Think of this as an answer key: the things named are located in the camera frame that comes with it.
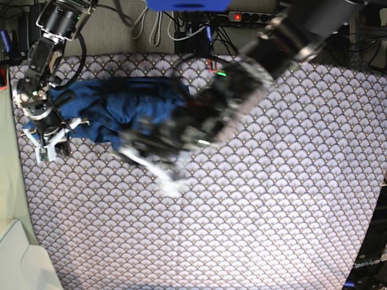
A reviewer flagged black OpenArm base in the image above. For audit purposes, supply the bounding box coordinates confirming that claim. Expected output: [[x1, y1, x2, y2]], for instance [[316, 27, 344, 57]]
[[343, 182, 386, 289]]

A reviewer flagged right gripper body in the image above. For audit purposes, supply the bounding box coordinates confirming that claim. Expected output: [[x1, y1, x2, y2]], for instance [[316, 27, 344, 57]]
[[13, 89, 90, 163]]

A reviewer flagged blue long-sleeve T-shirt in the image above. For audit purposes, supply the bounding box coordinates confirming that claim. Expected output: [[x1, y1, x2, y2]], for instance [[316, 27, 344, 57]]
[[25, 77, 191, 158]]

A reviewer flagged white plastic bin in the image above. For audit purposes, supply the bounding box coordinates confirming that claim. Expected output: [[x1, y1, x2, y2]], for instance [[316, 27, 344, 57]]
[[1, 219, 62, 289]]

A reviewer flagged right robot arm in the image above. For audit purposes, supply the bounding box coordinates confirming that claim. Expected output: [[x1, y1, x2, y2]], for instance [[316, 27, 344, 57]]
[[13, 1, 97, 163]]

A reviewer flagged blue-handled clamp left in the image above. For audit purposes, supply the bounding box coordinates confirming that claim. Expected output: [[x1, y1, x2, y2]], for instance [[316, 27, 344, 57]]
[[1, 30, 15, 60]]

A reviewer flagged grey looped cable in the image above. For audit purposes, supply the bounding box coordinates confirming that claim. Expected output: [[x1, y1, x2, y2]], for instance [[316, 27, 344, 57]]
[[130, 8, 162, 47]]

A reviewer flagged blue box at top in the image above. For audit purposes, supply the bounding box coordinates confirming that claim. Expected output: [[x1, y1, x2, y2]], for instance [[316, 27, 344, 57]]
[[147, 0, 230, 11]]

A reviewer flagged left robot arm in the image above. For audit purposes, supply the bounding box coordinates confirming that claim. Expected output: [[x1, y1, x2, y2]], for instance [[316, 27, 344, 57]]
[[118, 1, 366, 198]]

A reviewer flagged red clamp on table edge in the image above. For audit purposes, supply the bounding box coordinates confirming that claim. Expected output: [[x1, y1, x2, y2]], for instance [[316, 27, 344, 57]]
[[208, 60, 218, 73]]

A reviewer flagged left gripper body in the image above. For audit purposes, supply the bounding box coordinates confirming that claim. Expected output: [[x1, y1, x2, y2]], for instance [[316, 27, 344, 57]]
[[118, 117, 218, 198]]

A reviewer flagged fan-patterned tablecloth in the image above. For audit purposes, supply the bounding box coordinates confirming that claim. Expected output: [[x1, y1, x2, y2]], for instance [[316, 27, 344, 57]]
[[18, 64, 386, 289]]

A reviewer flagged black power strip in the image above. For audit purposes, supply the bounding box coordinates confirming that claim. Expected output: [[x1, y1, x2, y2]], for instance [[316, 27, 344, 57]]
[[227, 11, 276, 24]]

